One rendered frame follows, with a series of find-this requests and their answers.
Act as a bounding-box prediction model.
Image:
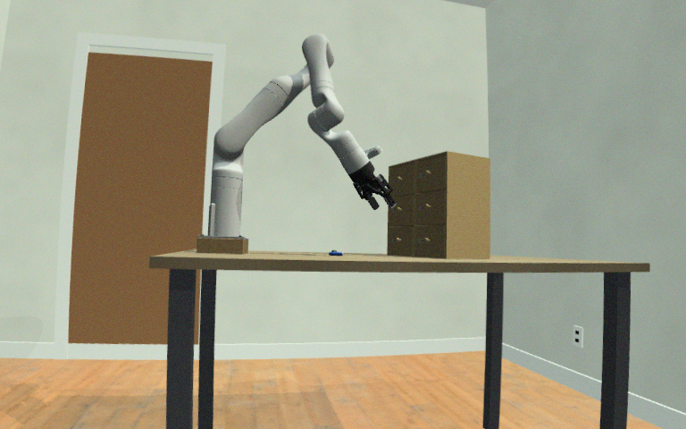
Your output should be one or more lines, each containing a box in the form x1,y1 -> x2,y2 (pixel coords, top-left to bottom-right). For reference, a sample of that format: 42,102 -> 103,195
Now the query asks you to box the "dark brown drawer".
389,227 -> 414,255
415,225 -> 446,257
415,190 -> 446,223
389,164 -> 414,195
389,195 -> 414,224
416,156 -> 446,190

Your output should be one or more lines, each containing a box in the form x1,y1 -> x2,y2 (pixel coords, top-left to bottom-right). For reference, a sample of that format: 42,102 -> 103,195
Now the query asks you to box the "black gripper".
348,161 -> 396,210

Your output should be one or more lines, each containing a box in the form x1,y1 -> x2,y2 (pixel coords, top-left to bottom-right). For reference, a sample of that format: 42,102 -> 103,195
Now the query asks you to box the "small tan chest of drawers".
387,151 -> 490,259

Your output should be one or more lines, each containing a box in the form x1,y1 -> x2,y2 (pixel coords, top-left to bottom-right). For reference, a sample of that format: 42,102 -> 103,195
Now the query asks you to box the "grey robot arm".
208,34 -> 382,237

